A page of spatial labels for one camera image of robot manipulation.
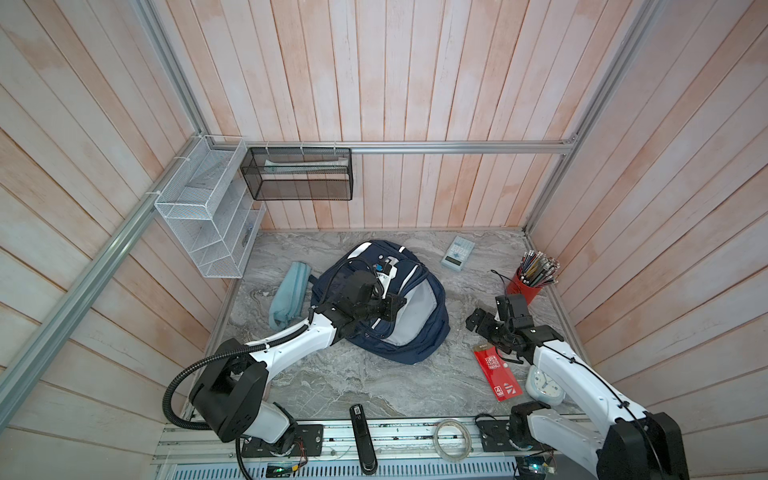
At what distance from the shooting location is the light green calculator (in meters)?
1.11

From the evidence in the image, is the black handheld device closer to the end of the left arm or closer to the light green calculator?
the end of the left arm

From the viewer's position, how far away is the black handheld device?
70 cm

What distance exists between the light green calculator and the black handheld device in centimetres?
60
